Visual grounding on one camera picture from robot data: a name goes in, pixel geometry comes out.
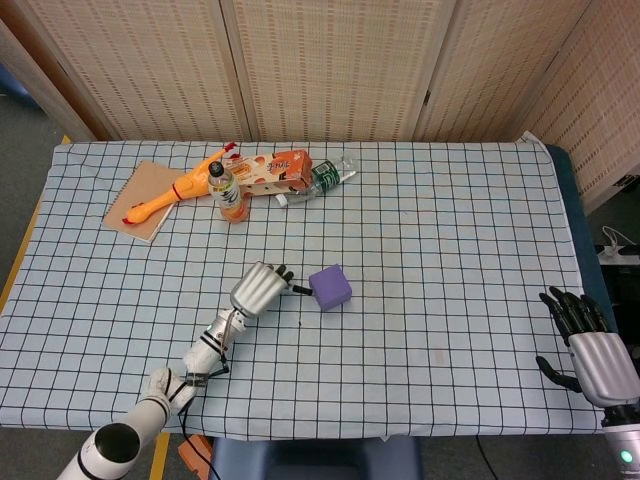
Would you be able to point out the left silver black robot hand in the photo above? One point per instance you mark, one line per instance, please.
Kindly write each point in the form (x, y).
(257, 290)

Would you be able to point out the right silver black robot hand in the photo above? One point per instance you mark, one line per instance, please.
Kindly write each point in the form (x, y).
(602, 365)

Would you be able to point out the purple foam cube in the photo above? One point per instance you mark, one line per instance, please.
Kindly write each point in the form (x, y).
(330, 290)

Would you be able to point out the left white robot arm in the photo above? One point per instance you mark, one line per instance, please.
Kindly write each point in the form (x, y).
(150, 405)

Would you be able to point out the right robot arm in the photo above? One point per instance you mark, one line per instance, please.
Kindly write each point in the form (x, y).
(625, 445)

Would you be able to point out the orange juice bottle black cap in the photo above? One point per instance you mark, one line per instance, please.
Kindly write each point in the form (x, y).
(230, 197)

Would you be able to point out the white power strip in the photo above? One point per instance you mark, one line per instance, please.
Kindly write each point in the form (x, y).
(614, 251)

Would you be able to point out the orange carton box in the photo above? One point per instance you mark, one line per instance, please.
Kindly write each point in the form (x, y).
(280, 170)

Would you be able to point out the yellow rubber chicken toy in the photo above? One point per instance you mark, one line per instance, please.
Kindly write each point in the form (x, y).
(190, 187)

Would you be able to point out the clear water bottle green label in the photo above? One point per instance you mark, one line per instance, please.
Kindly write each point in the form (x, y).
(327, 175)

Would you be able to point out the brown notebook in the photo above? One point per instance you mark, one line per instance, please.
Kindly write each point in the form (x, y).
(140, 180)

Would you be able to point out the blue padded table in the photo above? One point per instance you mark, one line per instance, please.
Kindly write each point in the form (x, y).
(575, 200)

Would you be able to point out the white black checkered tablecloth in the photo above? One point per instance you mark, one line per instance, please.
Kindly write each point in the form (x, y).
(425, 250)

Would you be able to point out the orange paper piece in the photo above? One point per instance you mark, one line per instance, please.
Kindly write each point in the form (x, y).
(192, 452)

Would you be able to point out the woven folding screen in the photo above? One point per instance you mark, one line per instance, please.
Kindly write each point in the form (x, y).
(325, 65)

